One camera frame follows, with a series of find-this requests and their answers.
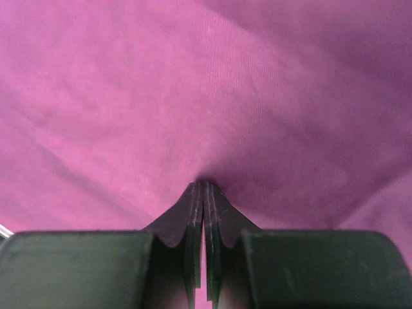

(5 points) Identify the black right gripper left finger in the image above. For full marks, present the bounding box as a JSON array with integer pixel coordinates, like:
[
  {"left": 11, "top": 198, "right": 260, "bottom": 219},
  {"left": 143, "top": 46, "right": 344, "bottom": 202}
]
[{"left": 1, "top": 183, "right": 203, "bottom": 308}]

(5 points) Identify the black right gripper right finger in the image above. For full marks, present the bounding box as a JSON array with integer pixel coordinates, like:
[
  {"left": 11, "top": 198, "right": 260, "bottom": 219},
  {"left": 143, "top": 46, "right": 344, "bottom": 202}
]
[{"left": 203, "top": 182, "right": 411, "bottom": 308}]

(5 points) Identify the purple cloth wrap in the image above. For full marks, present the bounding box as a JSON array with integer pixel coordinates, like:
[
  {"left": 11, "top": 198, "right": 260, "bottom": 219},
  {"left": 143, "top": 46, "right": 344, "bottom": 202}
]
[{"left": 1, "top": 1, "right": 411, "bottom": 308}]

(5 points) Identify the wire mesh instrument tray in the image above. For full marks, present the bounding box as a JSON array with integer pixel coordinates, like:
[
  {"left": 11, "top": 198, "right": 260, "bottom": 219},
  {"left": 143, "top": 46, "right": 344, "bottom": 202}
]
[{"left": 0, "top": 225, "right": 13, "bottom": 239}]

